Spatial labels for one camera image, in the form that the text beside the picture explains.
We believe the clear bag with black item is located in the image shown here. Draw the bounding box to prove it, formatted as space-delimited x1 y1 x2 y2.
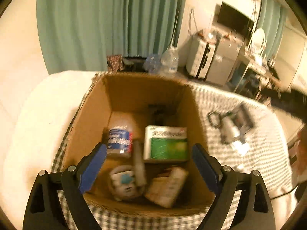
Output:
227 103 254 135

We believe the white tube bottle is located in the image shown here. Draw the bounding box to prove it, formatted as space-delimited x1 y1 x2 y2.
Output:
221 116 241 144

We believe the white plush toy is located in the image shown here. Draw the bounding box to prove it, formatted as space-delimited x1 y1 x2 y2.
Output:
108 165 144 201

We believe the brown white small box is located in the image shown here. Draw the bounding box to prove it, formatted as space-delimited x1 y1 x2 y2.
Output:
144 166 189 208

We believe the clear jar blue label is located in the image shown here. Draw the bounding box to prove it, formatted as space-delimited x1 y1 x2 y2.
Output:
107 117 133 158

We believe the green white medicine box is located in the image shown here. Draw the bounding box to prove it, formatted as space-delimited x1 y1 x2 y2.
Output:
143 125 188 162

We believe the white dressing table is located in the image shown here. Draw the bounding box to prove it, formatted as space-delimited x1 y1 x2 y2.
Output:
233 52 282 93

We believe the white oval vanity mirror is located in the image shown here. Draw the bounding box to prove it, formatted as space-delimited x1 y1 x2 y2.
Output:
249 28 266 56

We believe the grey mini fridge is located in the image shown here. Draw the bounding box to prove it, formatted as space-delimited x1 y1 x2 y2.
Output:
205 37 240 86

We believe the teal curtain right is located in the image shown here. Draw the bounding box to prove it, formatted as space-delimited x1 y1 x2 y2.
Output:
257 0 287 59

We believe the teal curtain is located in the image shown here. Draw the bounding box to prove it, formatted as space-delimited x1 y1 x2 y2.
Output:
257 0 287 59
36 0 185 74

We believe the white suitcase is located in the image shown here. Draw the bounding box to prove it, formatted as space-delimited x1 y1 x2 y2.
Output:
185 36 215 79

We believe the large clear water bottle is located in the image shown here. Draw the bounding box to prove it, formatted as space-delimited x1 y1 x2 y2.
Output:
160 46 179 75

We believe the brown cardboard box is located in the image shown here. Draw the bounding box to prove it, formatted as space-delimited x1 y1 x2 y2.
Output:
62 73 214 218

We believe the brown patterned pouch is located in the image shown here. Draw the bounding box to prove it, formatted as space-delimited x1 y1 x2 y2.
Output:
107 55 124 72

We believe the teal curtain left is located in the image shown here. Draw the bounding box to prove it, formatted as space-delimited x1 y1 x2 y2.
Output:
36 0 185 74

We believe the black wall television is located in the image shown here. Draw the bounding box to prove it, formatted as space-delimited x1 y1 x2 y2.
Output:
217 2 254 39

